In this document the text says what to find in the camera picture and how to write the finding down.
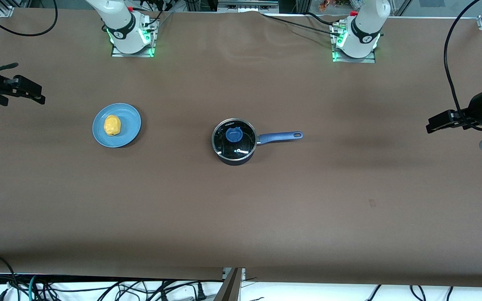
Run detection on black base cable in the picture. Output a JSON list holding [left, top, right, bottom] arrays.
[[261, 14, 338, 35], [305, 12, 338, 26]]

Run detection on brown table cover sheet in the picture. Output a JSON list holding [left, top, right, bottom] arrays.
[[0, 8, 482, 289]]

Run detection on blue round plate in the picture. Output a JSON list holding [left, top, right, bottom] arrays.
[[92, 103, 142, 148]]

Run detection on colourful background toys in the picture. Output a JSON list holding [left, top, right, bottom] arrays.
[[318, 0, 364, 12]]

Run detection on yellow potato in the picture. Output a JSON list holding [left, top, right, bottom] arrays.
[[104, 115, 123, 137]]

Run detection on black equipment box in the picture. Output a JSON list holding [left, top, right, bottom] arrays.
[[218, 0, 279, 17]]

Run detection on dark pot with blue handle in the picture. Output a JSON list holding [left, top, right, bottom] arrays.
[[211, 118, 304, 166]]

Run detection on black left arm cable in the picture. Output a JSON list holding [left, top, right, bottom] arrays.
[[444, 0, 482, 133]]

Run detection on black floor cable with plug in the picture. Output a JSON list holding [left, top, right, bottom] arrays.
[[157, 281, 207, 301]]

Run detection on aluminium bracket profile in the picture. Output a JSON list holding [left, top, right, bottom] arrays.
[[213, 268, 246, 301]]

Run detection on glass lid with blue knob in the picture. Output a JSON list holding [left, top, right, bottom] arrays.
[[212, 118, 258, 162]]

